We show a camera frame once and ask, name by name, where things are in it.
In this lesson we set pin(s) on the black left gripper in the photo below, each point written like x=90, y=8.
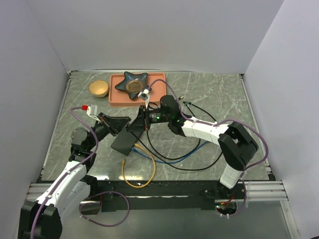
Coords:
x=119, y=123

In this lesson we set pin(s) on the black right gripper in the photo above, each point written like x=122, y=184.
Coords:
x=142, y=122

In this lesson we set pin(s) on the black network switch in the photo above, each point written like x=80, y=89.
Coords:
x=125, y=141

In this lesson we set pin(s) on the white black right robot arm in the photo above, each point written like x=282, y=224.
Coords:
x=237, y=145

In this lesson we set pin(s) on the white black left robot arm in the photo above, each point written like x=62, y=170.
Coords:
x=44, y=217

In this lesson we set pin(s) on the salmon pink tray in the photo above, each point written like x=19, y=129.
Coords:
x=119, y=98

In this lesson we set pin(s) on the yellow wooden bowl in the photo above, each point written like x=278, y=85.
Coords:
x=99, y=88

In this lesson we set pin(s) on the blue star-shaped dish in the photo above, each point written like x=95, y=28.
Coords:
x=132, y=84

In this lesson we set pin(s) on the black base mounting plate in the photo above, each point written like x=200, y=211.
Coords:
x=191, y=194

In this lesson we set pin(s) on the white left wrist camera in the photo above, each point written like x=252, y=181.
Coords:
x=91, y=111

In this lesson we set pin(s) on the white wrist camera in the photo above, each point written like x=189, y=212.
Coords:
x=145, y=96
x=91, y=111

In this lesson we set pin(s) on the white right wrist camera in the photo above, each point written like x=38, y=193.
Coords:
x=145, y=96

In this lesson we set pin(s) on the aluminium frame rail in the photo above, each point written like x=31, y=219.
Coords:
x=256, y=191

